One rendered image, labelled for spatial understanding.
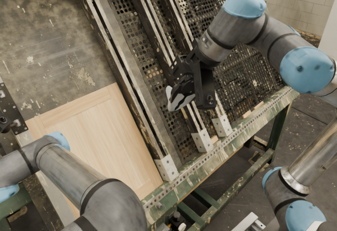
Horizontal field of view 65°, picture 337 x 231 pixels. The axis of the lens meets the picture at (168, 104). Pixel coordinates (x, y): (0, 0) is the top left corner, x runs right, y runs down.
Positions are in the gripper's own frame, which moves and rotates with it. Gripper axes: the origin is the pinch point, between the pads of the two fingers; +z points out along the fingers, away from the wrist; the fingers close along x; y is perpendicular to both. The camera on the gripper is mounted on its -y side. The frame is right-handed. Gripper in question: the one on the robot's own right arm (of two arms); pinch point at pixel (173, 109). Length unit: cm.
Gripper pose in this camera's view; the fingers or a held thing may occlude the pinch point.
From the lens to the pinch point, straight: 74.3
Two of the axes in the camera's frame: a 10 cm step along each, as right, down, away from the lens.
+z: -4.6, 6.1, 6.4
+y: -3.4, -7.9, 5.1
